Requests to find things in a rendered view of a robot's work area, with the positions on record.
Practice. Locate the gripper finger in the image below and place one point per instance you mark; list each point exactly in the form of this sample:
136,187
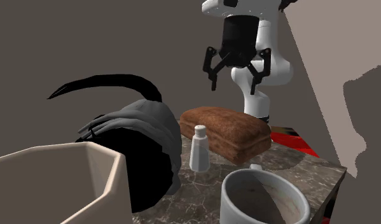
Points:
267,66
207,69

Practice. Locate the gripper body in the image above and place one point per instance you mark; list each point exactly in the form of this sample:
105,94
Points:
239,40

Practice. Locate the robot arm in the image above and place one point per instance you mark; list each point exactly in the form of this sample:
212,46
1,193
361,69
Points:
278,69

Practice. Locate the brown bread loaf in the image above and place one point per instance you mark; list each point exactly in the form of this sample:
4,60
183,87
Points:
227,130

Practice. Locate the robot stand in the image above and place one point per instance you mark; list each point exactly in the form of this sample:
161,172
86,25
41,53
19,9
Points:
289,139

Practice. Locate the grey and black ridged object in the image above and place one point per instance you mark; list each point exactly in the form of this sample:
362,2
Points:
146,124

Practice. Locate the white salt shaker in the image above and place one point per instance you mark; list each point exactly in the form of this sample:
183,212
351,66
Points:
199,155

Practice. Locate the small white object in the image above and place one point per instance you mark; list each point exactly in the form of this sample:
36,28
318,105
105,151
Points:
255,167

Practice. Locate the dark marble table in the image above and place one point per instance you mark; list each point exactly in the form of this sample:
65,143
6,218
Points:
196,198

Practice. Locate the white grey mug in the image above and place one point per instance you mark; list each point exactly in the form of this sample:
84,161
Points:
233,211

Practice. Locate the beige angular container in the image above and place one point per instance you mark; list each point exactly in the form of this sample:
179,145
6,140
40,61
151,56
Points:
38,186

